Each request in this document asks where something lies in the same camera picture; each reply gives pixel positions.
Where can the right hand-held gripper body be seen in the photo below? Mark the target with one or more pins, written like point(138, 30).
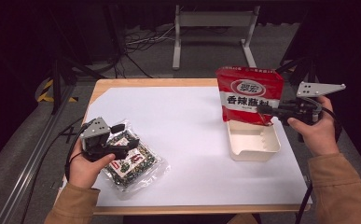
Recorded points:
point(312, 89)

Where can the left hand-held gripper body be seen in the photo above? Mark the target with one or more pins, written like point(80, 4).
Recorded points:
point(95, 130)

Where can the clear bag of speckled sachets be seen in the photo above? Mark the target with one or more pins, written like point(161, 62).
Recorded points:
point(137, 165)

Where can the red seasoning packet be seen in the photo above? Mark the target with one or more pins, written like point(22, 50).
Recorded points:
point(246, 90)

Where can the cream plastic container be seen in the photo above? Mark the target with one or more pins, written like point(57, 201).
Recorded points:
point(252, 143)

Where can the person's left hand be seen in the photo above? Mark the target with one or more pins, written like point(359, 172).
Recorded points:
point(85, 172)

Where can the person's right hand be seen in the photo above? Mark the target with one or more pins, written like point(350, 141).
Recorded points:
point(319, 138)

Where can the black metal stand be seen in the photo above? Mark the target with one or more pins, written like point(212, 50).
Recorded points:
point(56, 84)
point(305, 70)

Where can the white table sheet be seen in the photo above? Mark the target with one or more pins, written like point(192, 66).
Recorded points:
point(184, 124)

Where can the yellow and black striped tape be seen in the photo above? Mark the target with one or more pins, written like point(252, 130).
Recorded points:
point(44, 90)

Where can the wooden table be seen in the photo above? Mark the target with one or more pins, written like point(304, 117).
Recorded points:
point(169, 82)

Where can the white metal stand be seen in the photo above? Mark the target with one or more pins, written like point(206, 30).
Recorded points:
point(214, 18)

